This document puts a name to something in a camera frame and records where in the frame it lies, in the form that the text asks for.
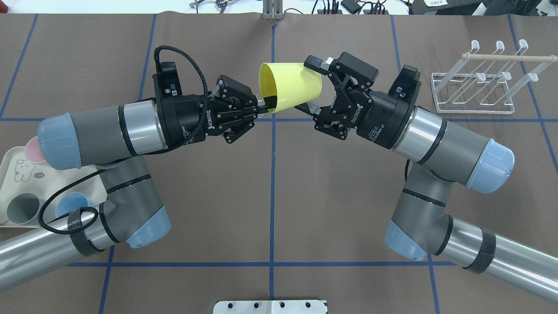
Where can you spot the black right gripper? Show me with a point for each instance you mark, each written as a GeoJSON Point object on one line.
{"type": "Point", "coordinates": [380, 120]}

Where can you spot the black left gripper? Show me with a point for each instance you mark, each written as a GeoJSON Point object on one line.
{"type": "Point", "coordinates": [182, 117]}

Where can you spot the yellow plastic cup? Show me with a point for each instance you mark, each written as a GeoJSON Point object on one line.
{"type": "Point", "coordinates": [290, 82]}

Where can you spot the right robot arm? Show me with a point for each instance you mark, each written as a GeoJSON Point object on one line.
{"type": "Point", "coordinates": [442, 154]}

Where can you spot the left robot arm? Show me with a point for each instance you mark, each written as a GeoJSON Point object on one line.
{"type": "Point", "coordinates": [118, 201]}

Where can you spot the wooden rack dowel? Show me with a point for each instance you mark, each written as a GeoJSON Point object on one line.
{"type": "Point", "coordinates": [523, 58]}

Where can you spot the blue plastic cup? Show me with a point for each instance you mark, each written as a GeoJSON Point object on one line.
{"type": "Point", "coordinates": [72, 201]}

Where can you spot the pink plastic cup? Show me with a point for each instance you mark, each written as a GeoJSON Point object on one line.
{"type": "Point", "coordinates": [33, 153]}

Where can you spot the grey plastic cup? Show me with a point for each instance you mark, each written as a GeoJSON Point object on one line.
{"type": "Point", "coordinates": [23, 209]}

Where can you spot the orange black usb hub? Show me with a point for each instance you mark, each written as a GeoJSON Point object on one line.
{"type": "Point", "coordinates": [330, 7]}

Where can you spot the black box with label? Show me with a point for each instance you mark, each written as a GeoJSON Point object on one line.
{"type": "Point", "coordinates": [445, 7]}

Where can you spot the cream plastic tray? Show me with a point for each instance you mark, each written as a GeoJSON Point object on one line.
{"type": "Point", "coordinates": [20, 176]}

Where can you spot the aluminium frame post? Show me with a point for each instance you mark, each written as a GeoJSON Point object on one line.
{"type": "Point", "coordinates": [272, 9]}

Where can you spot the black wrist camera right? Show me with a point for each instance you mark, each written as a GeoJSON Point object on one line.
{"type": "Point", "coordinates": [407, 85]}

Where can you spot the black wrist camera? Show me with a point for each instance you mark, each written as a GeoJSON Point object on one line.
{"type": "Point", "coordinates": [407, 85]}
{"type": "Point", "coordinates": [168, 78]}

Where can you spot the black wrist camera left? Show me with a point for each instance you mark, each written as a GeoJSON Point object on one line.
{"type": "Point", "coordinates": [168, 78]}

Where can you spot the white wire cup rack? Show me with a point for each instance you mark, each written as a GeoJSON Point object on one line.
{"type": "Point", "coordinates": [484, 86]}

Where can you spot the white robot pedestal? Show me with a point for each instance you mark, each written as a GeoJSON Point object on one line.
{"type": "Point", "coordinates": [271, 307]}

